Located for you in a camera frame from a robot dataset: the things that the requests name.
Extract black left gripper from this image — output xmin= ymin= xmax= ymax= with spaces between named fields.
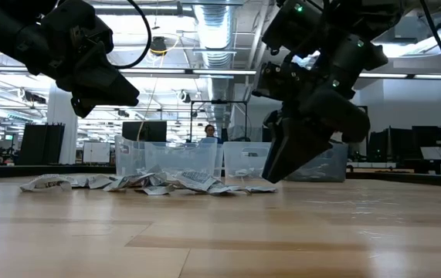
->
xmin=40 ymin=0 xmax=141 ymax=119

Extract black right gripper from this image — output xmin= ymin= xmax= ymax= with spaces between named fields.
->
xmin=261 ymin=86 xmax=371 ymax=185

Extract long white bandage wrapper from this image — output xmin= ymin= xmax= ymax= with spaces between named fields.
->
xmin=293 ymin=161 xmax=333 ymax=181

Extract grey plastic bin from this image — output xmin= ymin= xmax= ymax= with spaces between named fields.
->
xmin=284 ymin=141 xmax=349 ymax=183

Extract white building pillar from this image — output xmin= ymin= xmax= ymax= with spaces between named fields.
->
xmin=46 ymin=83 xmax=81 ymax=165

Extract small clear plastic bin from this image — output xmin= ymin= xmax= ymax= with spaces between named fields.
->
xmin=222 ymin=141 xmax=279 ymax=181

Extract white cabinet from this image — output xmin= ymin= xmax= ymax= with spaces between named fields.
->
xmin=82 ymin=141 xmax=112 ymax=164

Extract black monitor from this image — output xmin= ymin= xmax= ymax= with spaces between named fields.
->
xmin=121 ymin=120 xmax=168 ymax=143

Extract black room divider panel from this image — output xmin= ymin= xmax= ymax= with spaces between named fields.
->
xmin=15 ymin=122 xmax=66 ymax=166

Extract person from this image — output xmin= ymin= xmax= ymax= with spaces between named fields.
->
xmin=203 ymin=124 xmax=223 ymax=144

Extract black desk monitors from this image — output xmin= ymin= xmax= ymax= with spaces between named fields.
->
xmin=368 ymin=125 xmax=441 ymax=161

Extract large clear plastic bin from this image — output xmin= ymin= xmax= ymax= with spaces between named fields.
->
xmin=113 ymin=134 xmax=223 ymax=179

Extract long ceiling light bar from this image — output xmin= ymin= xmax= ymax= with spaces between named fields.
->
xmin=0 ymin=65 xmax=441 ymax=81

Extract yellow hanging cord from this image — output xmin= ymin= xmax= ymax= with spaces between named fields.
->
xmin=137 ymin=53 xmax=167 ymax=142

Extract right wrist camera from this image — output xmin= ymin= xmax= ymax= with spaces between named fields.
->
xmin=251 ymin=61 xmax=316 ymax=102

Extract black ceiling cable reel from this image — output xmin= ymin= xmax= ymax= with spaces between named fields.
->
xmin=148 ymin=36 xmax=169 ymax=57

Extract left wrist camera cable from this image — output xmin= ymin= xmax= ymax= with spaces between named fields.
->
xmin=114 ymin=0 xmax=153 ymax=70

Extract silver ventilation duct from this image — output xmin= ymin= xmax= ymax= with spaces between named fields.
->
xmin=192 ymin=0 xmax=237 ymax=128

